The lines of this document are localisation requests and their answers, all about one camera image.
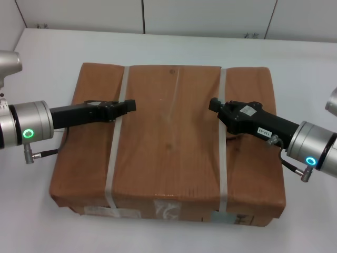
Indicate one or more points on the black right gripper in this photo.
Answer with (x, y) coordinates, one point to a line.
(263, 124)

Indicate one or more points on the clear tape patch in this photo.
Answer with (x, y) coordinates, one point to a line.
(167, 209)

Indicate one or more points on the brown paper box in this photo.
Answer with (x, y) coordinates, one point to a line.
(171, 147)

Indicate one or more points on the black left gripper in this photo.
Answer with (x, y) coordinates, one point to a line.
(73, 116)

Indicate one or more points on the grey printed label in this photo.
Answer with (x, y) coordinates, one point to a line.
(229, 218)

